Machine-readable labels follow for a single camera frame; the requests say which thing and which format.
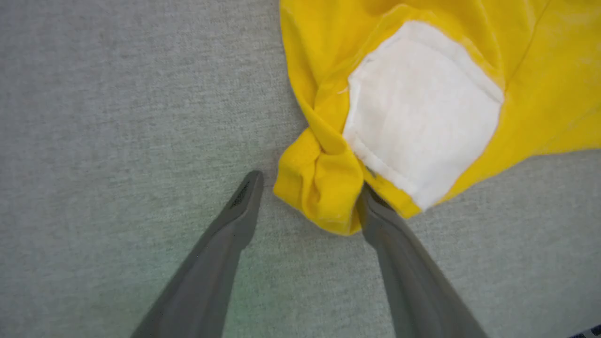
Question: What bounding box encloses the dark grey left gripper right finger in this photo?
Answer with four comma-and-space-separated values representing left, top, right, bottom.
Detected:
355, 183, 489, 338

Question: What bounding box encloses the grey fabric sofa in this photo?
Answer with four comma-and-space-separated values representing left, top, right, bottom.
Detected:
0, 0, 601, 338

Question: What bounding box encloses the yellow shirt with white patches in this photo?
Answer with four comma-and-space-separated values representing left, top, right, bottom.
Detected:
273, 0, 601, 236

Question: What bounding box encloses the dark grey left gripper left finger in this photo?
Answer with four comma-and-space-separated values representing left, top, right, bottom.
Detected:
131, 169, 265, 338

